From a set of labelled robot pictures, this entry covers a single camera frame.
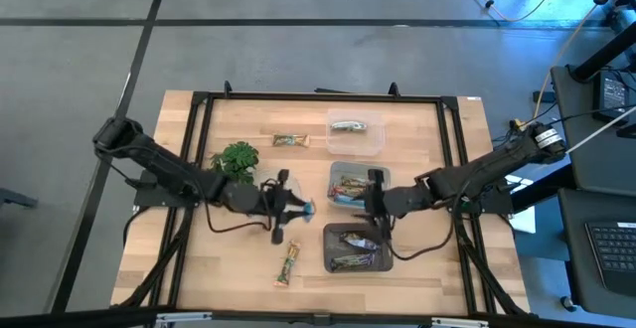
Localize black stand beam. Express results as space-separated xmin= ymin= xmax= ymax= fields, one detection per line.
xmin=568 ymin=19 xmax=636 ymax=83

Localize light blue granola bar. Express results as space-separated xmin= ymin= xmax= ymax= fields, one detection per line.
xmin=330 ymin=120 xmax=369 ymax=133

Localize silver frame bracket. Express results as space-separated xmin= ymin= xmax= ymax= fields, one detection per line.
xmin=430 ymin=316 xmax=491 ymax=328
xmin=154 ymin=311 xmax=214 ymax=327

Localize clear plastic bin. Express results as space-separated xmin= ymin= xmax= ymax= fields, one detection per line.
xmin=325 ymin=108 xmax=388 ymax=158

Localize black laptop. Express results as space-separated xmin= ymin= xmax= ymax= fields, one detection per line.
xmin=584 ymin=221 xmax=636 ymax=297

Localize tan floor cable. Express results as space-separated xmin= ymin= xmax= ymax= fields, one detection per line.
xmin=516 ymin=0 xmax=627 ymax=133

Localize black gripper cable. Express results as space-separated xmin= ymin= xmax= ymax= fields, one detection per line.
xmin=203 ymin=201 xmax=273 ymax=235
xmin=386 ymin=208 xmax=457 ymax=262

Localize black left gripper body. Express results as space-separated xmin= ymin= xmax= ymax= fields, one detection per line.
xmin=218 ymin=168 xmax=292 ymax=246

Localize black power adapter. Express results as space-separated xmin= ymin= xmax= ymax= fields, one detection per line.
xmin=592 ymin=69 xmax=636 ymax=124

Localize black aluminium table frame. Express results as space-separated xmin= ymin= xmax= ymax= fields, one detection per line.
xmin=111 ymin=80 xmax=536 ymax=328

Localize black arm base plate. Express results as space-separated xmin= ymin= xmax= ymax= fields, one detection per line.
xmin=132 ymin=168 xmax=204 ymax=209
xmin=446 ymin=188 xmax=514 ymax=216

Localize light grey plastic bin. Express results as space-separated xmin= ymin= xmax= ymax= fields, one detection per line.
xmin=327 ymin=161 xmax=392 ymax=210

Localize blue green snack bar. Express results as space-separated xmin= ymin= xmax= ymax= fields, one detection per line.
xmin=329 ymin=252 xmax=377 ymax=272

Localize dark grey chair base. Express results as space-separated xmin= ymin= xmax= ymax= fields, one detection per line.
xmin=0 ymin=187 xmax=40 ymax=211

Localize green orange granola bar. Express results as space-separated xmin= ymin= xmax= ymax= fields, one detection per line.
xmin=271 ymin=133 xmax=310 ymax=148
xmin=272 ymin=240 xmax=302 ymax=288

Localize green artificial plant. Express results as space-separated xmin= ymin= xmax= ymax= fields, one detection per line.
xmin=209 ymin=140 xmax=260 ymax=186

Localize dark grey desk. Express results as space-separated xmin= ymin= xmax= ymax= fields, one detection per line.
xmin=556 ymin=188 xmax=636 ymax=319
xmin=550 ymin=64 xmax=636 ymax=198

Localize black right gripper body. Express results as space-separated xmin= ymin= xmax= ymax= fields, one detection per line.
xmin=365 ymin=167 xmax=433 ymax=243

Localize black floor cables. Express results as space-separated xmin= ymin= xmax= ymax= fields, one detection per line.
xmin=491 ymin=101 xmax=597 ymax=153

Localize white cable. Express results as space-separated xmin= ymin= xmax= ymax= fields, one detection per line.
xmin=563 ymin=117 xmax=636 ymax=158

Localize white purple granola bar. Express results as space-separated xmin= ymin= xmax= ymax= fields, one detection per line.
xmin=339 ymin=232 xmax=382 ymax=252

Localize dark grey plastic bin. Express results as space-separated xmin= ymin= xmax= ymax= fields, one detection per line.
xmin=322 ymin=222 xmax=395 ymax=274

